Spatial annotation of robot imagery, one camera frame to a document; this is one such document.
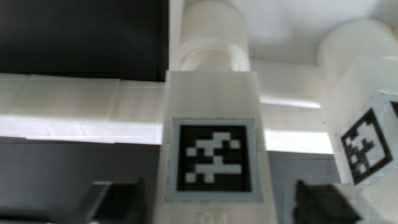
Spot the white U-shaped fence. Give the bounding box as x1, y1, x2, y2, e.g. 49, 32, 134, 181
0, 61, 332, 154

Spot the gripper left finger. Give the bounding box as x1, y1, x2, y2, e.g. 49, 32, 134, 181
61, 179, 145, 224

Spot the white chair leg block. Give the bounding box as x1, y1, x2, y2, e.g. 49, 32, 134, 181
152, 0, 276, 224

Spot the white chair seat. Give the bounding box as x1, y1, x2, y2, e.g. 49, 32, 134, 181
214, 0, 398, 64

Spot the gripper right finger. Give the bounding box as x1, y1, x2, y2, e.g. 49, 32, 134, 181
292, 180, 362, 224

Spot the white chair leg with tag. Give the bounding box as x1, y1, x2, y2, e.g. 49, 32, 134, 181
317, 19, 398, 224

